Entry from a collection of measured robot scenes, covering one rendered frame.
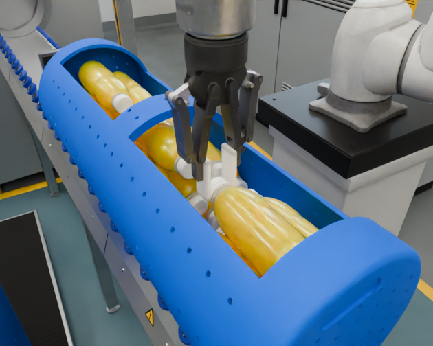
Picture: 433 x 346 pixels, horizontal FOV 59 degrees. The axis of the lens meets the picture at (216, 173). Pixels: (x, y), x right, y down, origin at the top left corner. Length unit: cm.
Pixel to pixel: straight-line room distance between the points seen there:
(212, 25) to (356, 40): 57
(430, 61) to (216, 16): 57
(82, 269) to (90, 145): 142
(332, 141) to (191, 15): 58
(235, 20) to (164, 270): 31
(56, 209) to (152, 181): 197
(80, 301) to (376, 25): 164
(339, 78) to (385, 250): 62
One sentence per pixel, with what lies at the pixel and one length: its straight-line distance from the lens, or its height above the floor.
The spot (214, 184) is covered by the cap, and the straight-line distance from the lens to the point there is 56.
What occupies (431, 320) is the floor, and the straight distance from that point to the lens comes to 206.
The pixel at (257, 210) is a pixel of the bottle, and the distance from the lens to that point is 50.
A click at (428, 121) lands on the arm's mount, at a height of 107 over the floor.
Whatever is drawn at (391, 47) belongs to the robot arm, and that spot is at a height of 126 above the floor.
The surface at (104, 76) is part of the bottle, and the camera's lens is 92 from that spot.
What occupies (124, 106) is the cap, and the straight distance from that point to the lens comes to 86.
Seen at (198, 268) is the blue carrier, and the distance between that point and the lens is 46.
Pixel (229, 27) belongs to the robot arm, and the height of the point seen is 141.
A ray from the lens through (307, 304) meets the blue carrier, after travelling 39.
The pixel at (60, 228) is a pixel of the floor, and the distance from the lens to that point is 236.
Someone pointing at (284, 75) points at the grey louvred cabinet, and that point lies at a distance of 278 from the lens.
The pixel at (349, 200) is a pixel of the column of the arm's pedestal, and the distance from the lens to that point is 100.
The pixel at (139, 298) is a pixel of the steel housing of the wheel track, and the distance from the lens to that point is 81.
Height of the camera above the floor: 153
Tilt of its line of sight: 36 degrees down
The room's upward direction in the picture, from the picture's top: straight up
